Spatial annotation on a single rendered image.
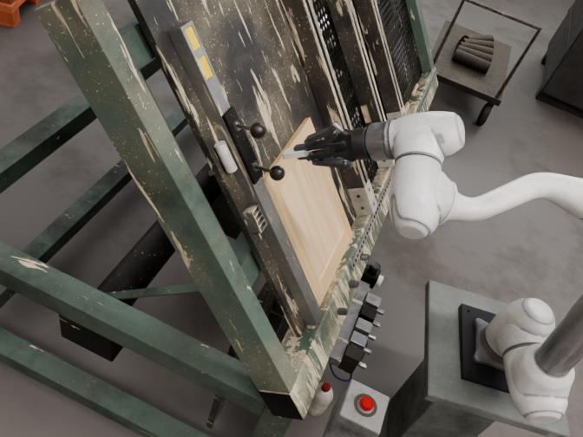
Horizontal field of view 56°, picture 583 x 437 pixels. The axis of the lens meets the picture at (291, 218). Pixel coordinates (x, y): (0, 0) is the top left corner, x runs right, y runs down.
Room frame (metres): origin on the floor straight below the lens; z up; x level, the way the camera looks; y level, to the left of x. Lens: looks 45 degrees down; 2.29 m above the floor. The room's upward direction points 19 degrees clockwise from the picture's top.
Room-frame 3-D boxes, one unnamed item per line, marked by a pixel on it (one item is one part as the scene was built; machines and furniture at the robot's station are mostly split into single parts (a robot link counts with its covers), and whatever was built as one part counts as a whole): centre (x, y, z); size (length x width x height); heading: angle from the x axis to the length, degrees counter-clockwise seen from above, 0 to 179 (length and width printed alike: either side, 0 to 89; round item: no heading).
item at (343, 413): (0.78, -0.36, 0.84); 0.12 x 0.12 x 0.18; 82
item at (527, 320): (1.23, -0.85, 0.94); 0.18 x 0.16 x 0.22; 11
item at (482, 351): (1.27, -0.85, 0.80); 0.22 x 0.18 x 0.06; 179
